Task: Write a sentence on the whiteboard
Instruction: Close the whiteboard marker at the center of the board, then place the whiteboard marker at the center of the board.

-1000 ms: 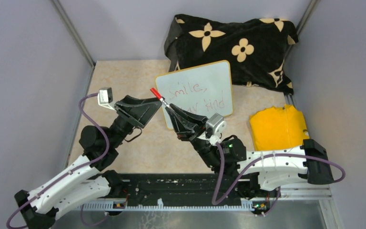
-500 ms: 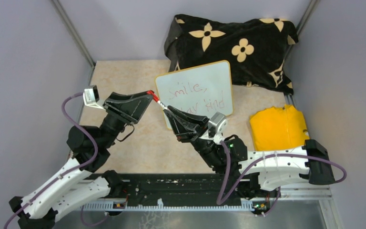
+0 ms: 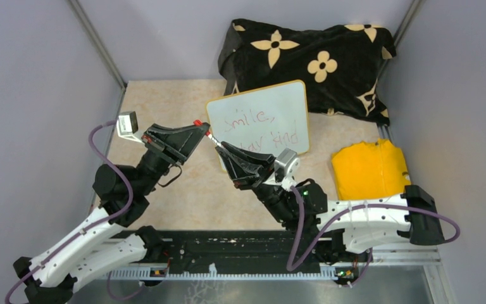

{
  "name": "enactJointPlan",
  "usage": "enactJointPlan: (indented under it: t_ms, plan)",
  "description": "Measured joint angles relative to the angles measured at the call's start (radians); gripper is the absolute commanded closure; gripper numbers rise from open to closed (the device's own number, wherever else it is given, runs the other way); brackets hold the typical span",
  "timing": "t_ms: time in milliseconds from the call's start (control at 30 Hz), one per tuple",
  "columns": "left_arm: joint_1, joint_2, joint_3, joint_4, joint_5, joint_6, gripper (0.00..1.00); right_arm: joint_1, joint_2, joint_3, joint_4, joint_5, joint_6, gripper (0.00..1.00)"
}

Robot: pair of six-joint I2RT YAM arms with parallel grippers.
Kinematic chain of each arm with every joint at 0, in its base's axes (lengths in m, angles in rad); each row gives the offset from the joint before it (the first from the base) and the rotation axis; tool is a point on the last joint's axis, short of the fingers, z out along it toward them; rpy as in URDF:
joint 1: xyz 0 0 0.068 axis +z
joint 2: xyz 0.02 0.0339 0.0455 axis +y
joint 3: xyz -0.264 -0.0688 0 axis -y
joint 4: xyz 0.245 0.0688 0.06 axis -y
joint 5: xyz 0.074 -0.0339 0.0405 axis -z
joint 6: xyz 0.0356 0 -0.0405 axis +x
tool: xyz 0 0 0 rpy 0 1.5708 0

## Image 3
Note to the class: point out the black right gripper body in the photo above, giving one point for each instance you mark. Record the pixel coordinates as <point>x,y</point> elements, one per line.
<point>274,196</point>

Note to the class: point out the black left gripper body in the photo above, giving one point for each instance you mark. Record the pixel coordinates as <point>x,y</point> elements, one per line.
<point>153,166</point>

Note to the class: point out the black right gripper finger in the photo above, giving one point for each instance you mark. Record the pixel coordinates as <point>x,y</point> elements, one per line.
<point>243,167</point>
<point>238,158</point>

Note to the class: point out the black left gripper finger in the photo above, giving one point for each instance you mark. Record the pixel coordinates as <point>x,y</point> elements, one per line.
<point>174,148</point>
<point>186,136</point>

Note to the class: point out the white red capped marker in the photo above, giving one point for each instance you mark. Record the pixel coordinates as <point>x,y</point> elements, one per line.
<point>213,139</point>

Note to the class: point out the yellow framed whiteboard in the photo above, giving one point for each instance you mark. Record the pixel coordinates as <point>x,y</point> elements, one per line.
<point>265,120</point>

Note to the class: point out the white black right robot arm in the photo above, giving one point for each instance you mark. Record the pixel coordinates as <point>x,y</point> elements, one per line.
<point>303,207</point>

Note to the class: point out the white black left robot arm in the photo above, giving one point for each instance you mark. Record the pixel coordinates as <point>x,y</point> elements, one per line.
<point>55,275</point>

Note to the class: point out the yellow cloth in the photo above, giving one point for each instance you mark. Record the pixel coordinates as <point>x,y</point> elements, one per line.
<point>369,170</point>

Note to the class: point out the black floral pillow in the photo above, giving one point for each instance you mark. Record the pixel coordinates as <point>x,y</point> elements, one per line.
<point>339,66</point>

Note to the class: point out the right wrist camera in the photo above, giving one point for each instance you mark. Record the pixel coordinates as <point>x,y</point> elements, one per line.
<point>284,168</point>

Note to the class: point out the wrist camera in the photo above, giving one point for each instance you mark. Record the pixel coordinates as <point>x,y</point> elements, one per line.
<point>284,168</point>
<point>127,126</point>

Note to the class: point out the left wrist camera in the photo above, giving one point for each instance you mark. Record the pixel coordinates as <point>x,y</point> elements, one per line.
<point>127,126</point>

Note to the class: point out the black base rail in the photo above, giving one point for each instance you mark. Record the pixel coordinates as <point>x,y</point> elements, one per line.
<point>244,256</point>

